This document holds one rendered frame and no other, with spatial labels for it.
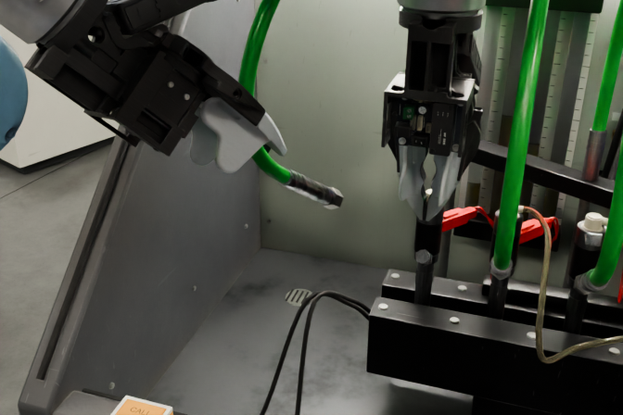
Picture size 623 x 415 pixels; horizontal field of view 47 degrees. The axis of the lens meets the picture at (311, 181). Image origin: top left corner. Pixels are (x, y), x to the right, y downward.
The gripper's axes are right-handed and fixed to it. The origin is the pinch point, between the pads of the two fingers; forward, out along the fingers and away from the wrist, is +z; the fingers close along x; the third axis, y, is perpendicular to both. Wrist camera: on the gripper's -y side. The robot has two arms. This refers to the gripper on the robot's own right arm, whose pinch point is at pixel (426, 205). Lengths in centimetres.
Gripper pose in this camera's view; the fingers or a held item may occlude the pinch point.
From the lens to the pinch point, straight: 72.7
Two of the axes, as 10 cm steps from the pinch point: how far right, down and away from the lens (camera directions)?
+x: 9.5, 1.4, -2.8
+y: -3.1, 4.1, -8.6
